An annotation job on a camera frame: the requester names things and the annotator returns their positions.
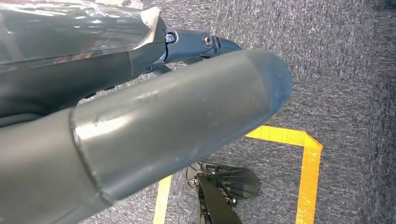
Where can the black robot foot assembly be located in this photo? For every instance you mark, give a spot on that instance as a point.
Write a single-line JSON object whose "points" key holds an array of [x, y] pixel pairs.
{"points": [[216, 204]]}

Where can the yellow floor tape square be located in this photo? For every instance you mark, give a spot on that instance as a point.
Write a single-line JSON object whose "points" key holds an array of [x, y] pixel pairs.
{"points": [[309, 173]]}

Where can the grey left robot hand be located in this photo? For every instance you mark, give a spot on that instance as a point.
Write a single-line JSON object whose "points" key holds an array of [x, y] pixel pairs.
{"points": [[154, 117]]}

